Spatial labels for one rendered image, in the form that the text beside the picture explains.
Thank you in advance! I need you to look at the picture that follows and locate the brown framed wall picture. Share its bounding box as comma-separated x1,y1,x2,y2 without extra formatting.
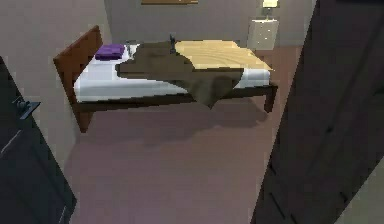
140,0,199,6

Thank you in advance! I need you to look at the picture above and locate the small dark grey object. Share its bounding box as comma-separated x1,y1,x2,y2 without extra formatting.
168,33,177,55

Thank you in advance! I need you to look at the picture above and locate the dark blue room door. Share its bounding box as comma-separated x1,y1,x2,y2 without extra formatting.
0,55,78,224

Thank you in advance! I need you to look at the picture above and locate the dark brown room door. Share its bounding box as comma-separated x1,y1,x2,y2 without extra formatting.
250,0,384,224

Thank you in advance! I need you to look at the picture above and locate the white chest of drawers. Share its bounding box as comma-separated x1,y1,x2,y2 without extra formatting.
246,18,280,52

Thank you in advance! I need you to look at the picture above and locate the brown wooden bed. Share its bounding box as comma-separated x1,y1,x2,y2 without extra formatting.
52,25,279,134

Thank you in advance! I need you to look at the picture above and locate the yellow blanket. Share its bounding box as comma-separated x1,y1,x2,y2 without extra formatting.
174,39,274,72

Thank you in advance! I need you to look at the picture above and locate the yellow table lamp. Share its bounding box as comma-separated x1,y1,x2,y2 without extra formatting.
261,0,280,20

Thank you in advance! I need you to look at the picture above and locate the purple pillow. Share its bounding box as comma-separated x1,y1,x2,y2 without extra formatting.
94,43,126,62

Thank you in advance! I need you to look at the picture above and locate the dark brown blanket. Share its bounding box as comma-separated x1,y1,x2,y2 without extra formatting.
114,40,245,110

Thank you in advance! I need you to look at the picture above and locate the grey door handle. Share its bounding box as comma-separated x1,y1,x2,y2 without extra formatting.
12,97,42,120

